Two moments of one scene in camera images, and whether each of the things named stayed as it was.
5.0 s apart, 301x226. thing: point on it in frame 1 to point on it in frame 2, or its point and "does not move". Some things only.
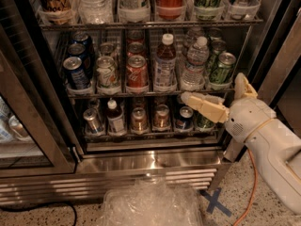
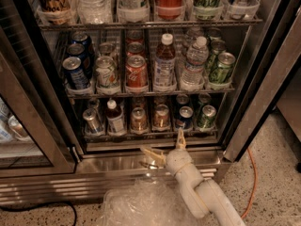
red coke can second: x=135 y=48 does not move
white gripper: x=245 y=118 to x=176 y=159
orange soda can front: x=162 y=121 does not move
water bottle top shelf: x=96 y=4 does not move
